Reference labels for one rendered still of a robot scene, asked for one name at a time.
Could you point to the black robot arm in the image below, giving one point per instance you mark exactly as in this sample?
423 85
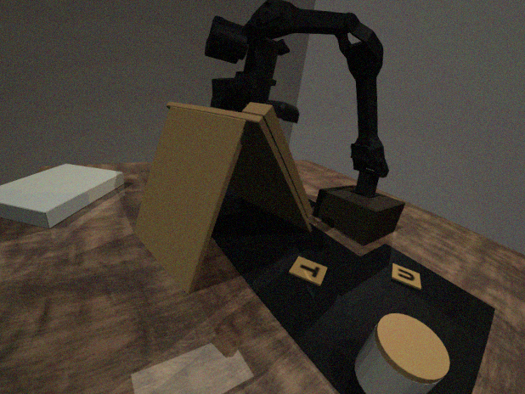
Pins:
229 42

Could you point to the grey cylindrical container with tan lid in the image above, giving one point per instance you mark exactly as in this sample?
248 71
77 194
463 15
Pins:
401 356

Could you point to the tan a-frame board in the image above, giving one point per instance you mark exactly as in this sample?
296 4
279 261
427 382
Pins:
200 152

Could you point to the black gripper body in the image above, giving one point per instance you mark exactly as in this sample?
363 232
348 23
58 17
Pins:
284 111

